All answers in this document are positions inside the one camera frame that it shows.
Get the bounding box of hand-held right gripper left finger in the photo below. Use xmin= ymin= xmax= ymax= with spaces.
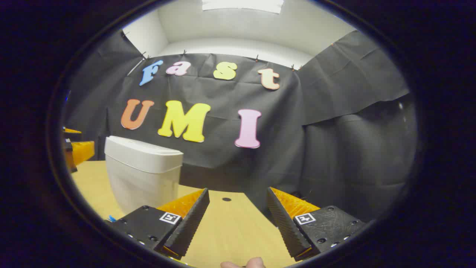
xmin=108 ymin=188 xmax=210 ymax=260

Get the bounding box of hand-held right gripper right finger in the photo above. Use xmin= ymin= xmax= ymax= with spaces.
xmin=266 ymin=187 xmax=368 ymax=262

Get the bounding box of white desktop garbage bin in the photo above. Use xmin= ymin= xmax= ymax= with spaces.
xmin=104 ymin=136 xmax=184 ymax=216

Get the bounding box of wooden desktop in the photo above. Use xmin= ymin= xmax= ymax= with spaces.
xmin=71 ymin=161 xmax=298 ymax=268

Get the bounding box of black backdrop cloth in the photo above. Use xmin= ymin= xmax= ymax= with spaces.
xmin=63 ymin=30 xmax=419 ymax=224

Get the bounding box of large ceiling light panel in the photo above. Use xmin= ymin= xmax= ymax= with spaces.
xmin=202 ymin=0 xmax=285 ymax=15

